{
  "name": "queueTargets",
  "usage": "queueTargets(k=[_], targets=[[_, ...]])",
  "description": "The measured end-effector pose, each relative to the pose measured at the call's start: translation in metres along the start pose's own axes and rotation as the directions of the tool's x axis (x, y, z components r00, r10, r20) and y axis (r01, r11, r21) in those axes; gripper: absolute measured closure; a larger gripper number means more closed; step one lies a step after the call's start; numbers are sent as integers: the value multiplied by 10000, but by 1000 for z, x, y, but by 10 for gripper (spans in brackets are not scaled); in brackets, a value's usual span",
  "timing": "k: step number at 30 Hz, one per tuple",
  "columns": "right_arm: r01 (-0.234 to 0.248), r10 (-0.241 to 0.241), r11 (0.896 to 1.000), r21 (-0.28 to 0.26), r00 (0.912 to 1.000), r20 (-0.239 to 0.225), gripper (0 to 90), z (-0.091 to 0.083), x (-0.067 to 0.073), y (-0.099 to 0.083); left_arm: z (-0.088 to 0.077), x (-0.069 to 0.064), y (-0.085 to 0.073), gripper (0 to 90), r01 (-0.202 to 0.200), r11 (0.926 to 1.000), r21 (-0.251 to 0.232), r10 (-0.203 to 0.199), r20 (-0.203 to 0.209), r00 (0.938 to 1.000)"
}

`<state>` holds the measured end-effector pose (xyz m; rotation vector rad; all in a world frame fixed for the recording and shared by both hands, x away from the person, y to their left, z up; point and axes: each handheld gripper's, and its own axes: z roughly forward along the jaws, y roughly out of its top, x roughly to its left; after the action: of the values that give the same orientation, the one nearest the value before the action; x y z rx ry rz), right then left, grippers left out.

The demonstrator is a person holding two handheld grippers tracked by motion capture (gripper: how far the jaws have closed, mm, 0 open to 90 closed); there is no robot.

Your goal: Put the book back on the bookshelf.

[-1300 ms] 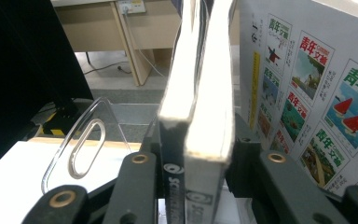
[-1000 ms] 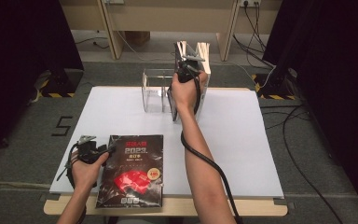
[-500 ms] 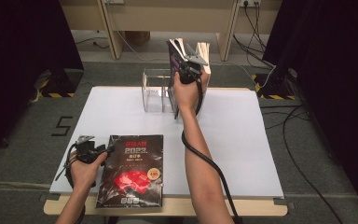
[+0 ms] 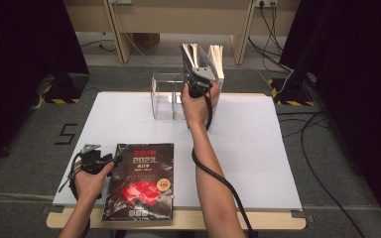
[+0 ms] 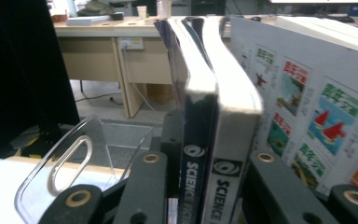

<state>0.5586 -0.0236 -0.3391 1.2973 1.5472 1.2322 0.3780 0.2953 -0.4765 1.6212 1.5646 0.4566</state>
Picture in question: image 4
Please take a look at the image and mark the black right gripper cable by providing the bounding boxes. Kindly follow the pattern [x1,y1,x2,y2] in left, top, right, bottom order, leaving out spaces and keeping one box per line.
[191,92,258,238]

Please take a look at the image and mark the purple magazine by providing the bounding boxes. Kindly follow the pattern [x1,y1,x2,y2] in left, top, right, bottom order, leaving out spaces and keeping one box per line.
[190,43,201,70]
[179,43,194,87]

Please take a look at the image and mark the black power cable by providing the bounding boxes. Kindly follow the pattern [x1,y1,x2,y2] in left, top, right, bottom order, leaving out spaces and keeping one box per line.
[259,2,285,57]
[247,35,294,74]

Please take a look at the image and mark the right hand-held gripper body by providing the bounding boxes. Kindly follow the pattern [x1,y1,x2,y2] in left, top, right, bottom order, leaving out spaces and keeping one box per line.
[186,66,217,99]

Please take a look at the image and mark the white magazine with picture grid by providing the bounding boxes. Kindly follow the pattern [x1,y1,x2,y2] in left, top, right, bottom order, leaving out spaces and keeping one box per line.
[197,44,225,112]

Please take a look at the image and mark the black and red magazine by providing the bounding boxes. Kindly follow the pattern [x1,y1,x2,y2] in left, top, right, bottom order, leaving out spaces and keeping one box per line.
[101,142,176,222]

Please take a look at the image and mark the person's left hand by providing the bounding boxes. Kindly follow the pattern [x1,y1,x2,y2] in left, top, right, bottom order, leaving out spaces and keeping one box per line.
[73,163,115,208]

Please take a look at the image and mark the person's right hand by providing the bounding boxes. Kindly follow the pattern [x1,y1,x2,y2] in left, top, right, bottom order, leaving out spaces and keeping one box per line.
[180,80,221,129]

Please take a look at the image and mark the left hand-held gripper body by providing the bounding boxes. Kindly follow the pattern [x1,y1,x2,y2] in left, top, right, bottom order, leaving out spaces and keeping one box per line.
[79,143,115,176]

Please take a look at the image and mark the beige wooden desk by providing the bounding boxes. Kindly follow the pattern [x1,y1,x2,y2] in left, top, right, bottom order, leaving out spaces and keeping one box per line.
[63,0,302,65]

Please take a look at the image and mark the long black floor cable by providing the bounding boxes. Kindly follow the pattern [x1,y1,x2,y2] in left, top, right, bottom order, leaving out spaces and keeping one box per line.
[299,111,368,238]

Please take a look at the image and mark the black curtain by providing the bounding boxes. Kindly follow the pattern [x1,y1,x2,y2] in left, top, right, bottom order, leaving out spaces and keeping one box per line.
[278,0,381,232]
[0,0,91,175]

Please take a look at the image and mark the clear acrylic magazine holder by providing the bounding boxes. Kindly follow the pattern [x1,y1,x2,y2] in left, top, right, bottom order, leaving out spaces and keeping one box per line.
[150,72,224,131]

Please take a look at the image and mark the white floor cable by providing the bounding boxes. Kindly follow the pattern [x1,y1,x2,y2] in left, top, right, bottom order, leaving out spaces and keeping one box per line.
[120,31,294,97]

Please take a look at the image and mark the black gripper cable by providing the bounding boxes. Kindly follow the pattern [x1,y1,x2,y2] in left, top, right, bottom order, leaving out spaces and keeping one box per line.
[191,92,258,238]
[57,151,92,238]

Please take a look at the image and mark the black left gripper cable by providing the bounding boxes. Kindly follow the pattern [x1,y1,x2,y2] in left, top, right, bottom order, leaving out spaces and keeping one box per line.
[57,151,92,238]

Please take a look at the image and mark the white wall socket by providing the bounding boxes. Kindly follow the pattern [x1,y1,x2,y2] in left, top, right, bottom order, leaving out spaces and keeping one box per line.
[254,0,279,8]

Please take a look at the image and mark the black stand base striped tape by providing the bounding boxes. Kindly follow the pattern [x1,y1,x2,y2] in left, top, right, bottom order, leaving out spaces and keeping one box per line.
[267,70,318,107]
[40,72,90,105]

